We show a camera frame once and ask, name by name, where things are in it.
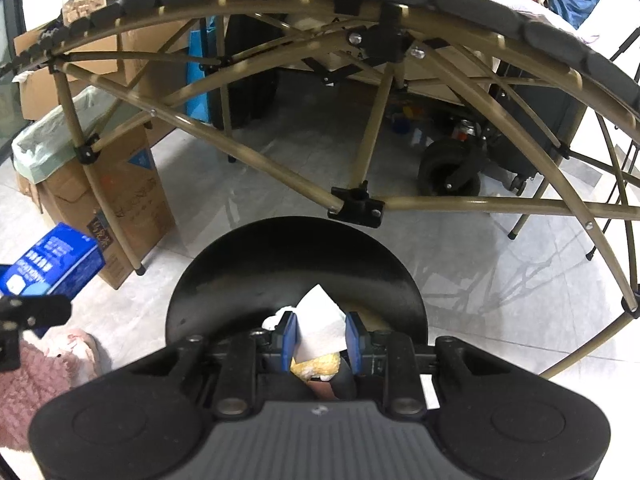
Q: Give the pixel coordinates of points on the round black bin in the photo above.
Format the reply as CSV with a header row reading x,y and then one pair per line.
x,y
280,265

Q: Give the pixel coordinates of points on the printed cardboard box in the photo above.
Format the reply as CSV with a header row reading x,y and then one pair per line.
x,y
135,200

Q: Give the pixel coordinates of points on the black tripod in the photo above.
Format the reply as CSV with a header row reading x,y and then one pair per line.
x,y
591,251

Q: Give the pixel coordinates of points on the green plastic bag liner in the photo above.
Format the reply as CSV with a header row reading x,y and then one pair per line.
x,y
40,150

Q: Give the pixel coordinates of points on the white wedge sponge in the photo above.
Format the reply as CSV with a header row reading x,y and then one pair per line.
x,y
320,325

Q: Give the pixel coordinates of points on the crumpled white tissue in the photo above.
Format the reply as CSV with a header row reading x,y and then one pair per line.
x,y
272,321

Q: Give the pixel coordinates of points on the plain brown cardboard box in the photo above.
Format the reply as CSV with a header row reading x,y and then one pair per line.
x,y
145,50

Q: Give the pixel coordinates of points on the tall black case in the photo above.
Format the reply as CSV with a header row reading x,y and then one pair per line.
x,y
250,80

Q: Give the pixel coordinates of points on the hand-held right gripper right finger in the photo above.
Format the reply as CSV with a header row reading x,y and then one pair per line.
x,y
353,340

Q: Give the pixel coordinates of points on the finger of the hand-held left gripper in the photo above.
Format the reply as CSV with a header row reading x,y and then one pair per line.
x,y
35,310

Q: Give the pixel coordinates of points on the blue tissue pack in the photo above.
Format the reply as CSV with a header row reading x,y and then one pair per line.
x,y
55,260

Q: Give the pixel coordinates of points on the black suitcase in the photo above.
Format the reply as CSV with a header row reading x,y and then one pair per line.
x,y
540,120

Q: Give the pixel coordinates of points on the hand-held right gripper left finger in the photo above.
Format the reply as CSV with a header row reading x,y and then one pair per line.
x,y
289,337

